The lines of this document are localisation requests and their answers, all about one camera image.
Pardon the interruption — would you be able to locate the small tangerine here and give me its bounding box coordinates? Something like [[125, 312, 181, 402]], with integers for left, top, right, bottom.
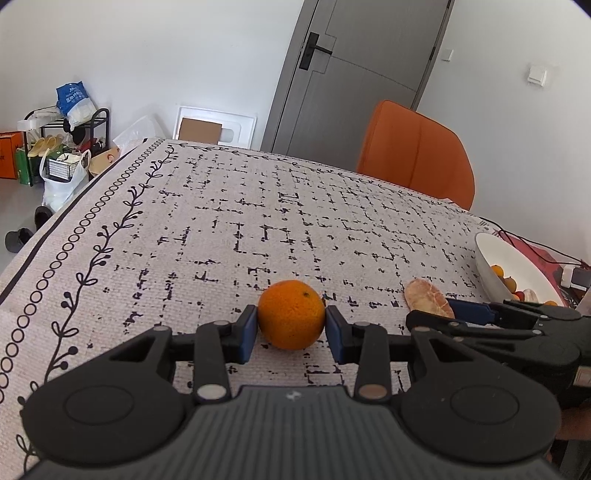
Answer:
[[491, 265, 504, 277]]

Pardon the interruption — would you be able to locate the brown kiwi back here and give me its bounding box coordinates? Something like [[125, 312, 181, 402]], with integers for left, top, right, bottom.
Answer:
[[503, 277, 517, 293]]

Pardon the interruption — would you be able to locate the white power adapter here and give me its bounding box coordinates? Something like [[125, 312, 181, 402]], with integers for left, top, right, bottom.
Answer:
[[560, 265, 591, 292]]

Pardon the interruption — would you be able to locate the orange red table mat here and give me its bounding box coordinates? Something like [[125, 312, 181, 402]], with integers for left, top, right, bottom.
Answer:
[[495, 229, 590, 308]]

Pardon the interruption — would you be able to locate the white ceramic plate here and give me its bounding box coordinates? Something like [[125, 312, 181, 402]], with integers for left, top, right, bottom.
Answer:
[[475, 232, 565, 306]]

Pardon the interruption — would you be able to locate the patterned white tablecloth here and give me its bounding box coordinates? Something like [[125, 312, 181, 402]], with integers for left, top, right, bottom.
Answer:
[[1, 139, 492, 479]]

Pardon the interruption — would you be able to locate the orange chair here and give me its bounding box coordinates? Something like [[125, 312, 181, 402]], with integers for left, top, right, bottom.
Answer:
[[356, 100, 476, 210]]

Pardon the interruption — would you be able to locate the brown cardboard piece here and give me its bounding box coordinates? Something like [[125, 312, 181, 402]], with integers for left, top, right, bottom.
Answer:
[[177, 117, 222, 145]]

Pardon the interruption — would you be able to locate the white foam packaging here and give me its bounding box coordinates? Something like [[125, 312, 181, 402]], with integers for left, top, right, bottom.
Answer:
[[172, 106, 256, 149]]

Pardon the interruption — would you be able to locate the white plastic bag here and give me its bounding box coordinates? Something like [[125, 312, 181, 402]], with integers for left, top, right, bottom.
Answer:
[[113, 115, 166, 156]]

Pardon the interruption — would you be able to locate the white shopping bag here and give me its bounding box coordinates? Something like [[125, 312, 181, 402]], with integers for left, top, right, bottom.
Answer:
[[39, 149, 91, 213]]

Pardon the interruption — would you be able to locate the black slipper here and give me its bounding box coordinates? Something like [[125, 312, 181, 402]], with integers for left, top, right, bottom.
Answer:
[[5, 228, 34, 254]]

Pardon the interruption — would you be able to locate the black metal rack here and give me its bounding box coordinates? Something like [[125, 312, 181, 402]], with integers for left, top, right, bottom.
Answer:
[[17, 106, 111, 157]]

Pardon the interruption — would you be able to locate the blue white bag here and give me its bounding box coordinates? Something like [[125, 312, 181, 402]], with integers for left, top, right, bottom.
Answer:
[[56, 81, 97, 128]]

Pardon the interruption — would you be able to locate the grey door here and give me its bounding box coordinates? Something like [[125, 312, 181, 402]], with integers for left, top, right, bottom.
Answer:
[[260, 0, 454, 170]]

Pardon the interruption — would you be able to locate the orange box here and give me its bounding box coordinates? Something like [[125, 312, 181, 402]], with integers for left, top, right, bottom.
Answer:
[[0, 131, 23, 179]]

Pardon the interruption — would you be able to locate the black usb cable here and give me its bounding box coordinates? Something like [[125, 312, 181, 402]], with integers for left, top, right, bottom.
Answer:
[[479, 215, 591, 269]]

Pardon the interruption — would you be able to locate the white light switch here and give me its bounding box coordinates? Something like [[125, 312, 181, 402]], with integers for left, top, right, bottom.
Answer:
[[527, 65, 548, 88]]

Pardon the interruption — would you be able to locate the small white wall switch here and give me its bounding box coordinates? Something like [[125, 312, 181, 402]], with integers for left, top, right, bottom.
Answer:
[[441, 49, 454, 62]]

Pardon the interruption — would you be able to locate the black door handle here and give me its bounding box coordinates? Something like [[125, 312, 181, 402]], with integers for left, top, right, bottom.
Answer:
[[298, 32, 332, 71]]

